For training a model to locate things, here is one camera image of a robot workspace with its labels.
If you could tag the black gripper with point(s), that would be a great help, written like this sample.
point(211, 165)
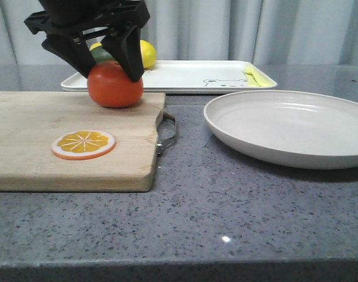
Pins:
point(119, 22)

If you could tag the orange mandarin fruit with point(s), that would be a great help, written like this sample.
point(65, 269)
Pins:
point(110, 87)

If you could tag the cream round plate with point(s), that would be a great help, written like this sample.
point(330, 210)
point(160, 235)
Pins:
point(290, 128)

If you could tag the cream bear print tray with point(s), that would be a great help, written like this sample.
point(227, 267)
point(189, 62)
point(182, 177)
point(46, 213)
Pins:
point(199, 77)

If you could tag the green lime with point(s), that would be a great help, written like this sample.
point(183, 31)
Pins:
point(101, 55)

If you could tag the yellow lemon behind lime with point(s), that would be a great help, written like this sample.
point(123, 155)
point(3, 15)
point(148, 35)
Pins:
point(95, 45)

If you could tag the yellow lemon right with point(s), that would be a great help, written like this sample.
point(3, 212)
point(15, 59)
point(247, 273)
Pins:
point(148, 53)

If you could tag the orange slice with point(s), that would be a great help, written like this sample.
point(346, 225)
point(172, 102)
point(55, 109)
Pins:
point(83, 145)

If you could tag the wooden cutting board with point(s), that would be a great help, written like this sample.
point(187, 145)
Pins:
point(31, 121)

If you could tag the grey curtain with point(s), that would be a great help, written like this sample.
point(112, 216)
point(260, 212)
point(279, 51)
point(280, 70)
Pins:
point(261, 32)

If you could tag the metal cutting board handle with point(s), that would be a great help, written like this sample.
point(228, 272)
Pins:
point(167, 133)

